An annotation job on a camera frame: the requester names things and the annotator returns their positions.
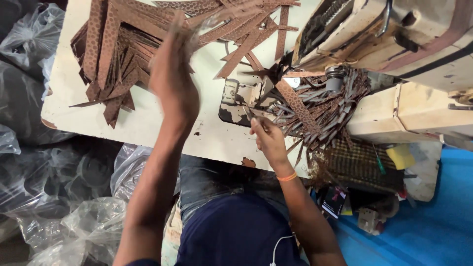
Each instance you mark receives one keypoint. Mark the person's right hand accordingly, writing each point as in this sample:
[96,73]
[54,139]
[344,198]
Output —
[269,140]

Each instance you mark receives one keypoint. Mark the person's left hand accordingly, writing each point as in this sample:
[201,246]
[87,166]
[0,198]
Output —
[173,79]

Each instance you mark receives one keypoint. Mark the person's left fingers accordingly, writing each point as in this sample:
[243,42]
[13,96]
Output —
[178,31]

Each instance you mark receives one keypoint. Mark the person's right fingers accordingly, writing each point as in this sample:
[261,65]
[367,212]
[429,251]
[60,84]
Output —
[258,125]

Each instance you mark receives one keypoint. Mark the small metal thread snips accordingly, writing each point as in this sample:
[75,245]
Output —
[249,112]

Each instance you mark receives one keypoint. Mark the brown perforated leather strip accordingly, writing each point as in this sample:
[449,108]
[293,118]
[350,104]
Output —
[297,105]
[225,18]

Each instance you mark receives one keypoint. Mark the worn metal needle plate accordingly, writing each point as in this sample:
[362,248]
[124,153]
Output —
[236,101]

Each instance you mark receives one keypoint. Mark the pile of brown perforated strips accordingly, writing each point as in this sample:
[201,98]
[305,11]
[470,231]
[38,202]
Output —
[122,48]

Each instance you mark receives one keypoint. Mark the orange wristband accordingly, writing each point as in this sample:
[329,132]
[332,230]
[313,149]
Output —
[287,177]

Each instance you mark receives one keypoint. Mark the heap of sewn folded strips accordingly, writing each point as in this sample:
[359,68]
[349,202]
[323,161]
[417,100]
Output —
[325,107]

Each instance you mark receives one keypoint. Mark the person's blue jeans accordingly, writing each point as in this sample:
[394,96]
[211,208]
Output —
[210,181]

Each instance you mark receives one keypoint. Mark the brown checked woven mat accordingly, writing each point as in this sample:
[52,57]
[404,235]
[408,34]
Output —
[356,164]

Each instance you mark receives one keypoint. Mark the black smartphone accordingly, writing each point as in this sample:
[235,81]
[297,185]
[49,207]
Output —
[333,202]

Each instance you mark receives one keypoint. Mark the person's navy shirt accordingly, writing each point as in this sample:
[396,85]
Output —
[236,232]

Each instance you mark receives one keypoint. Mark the yellow sponge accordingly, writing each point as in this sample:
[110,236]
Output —
[401,156]

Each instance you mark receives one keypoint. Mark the white plug adapter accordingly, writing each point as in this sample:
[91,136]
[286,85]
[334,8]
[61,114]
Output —
[370,220]

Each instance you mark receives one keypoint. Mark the cream industrial sewing machine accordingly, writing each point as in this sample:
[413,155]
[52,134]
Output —
[391,62]

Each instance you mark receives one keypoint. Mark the white plastic sheet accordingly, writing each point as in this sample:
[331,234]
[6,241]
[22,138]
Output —
[425,173]

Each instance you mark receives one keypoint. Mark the heap of clear plastic bags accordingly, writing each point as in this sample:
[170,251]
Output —
[48,166]

